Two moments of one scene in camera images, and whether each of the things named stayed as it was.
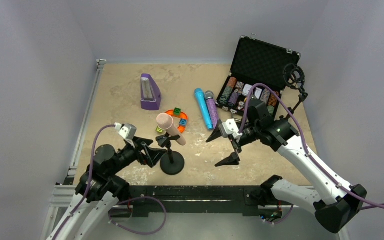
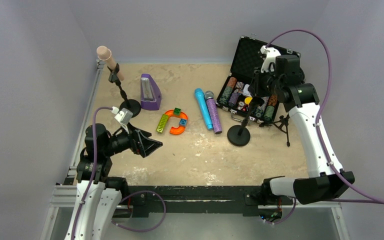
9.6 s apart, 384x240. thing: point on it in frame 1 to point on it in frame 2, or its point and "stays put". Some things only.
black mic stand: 173,162 to 131,105
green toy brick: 177,111 stays put
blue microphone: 200,95 stays put
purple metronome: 150,96 stays put
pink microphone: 165,121 to 104,53
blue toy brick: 183,122 stays put
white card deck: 258,91 stays put
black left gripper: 139,150 to 136,142
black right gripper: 237,142 to 258,82
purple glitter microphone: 212,107 stays put
